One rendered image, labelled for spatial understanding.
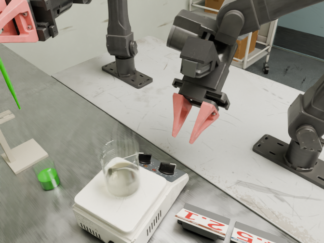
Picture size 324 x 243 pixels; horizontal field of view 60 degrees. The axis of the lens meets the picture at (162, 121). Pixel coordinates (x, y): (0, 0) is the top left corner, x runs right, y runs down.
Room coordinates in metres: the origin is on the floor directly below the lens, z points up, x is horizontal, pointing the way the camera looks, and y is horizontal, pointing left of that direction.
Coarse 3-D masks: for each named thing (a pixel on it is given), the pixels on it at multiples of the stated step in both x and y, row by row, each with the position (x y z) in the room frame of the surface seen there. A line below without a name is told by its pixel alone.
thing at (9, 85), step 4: (0, 60) 0.39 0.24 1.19; (0, 64) 0.39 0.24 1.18; (0, 68) 0.39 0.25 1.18; (4, 68) 0.39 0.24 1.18; (4, 72) 0.39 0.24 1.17; (4, 76) 0.39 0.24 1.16; (8, 76) 0.39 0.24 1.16; (8, 80) 0.39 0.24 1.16; (8, 84) 0.39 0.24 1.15; (12, 88) 0.39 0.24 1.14; (12, 92) 0.39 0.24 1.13; (16, 100) 0.39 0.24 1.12; (20, 108) 0.39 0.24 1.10
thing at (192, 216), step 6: (186, 210) 0.31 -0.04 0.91; (186, 216) 0.28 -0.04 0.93; (192, 216) 0.29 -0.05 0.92; (198, 216) 0.29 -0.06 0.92; (198, 222) 0.27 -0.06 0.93; (204, 222) 0.27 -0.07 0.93; (210, 222) 0.28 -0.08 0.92; (216, 222) 0.28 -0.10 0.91; (216, 228) 0.26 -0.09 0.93; (222, 228) 0.26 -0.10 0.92
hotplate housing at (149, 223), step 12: (180, 180) 0.35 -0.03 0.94; (168, 192) 0.31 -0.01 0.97; (156, 204) 0.28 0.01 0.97; (168, 204) 0.31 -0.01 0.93; (84, 216) 0.27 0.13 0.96; (144, 216) 0.26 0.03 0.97; (156, 216) 0.27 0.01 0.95; (84, 228) 0.27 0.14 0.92; (96, 228) 0.25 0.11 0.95; (108, 228) 0.24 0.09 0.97; (144, 228) 0.24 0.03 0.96; (156, 228) 0.27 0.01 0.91; (108, 240) 0.24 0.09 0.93; (120, 240) 0.23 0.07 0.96; (132, 240) 0.22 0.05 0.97; (144, 240) 0.24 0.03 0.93
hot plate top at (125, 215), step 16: (96, 176) 0.33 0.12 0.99; (144, 176) 0.33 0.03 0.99; (160, 176) 0.33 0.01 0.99; (80, 192) 0.30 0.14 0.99; (96, 192) 0.30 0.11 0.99; (144, 192) 0.29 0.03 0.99; (160, 192) 0.29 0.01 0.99; (96, 208) 0.26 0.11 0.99; (112, 208) 0.26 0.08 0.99; (128, 208) 0.26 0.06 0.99; (144, 208) 0.26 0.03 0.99; (112, 224) 0.24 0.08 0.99; (128, 224) 0.24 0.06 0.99
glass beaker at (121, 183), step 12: (108, 144) 0.33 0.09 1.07; (120, 144) 0.34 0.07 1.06; (132, 144) 0.33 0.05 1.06; (108, 156) 0.33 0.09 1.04; (120, 156) 0.34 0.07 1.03; (132, 156) 0.33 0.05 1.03; (108, 168) 0.28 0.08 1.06; (120, 168) 0.28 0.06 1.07; (132, 168) 0.29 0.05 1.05; (108, 180) 0.29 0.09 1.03; (120, 180) 0.28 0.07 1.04; (132, 180) 0.29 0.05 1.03; (108, 192) 0.29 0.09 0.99; (120, 192) 0.28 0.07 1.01; (132, 192) 0.29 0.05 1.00
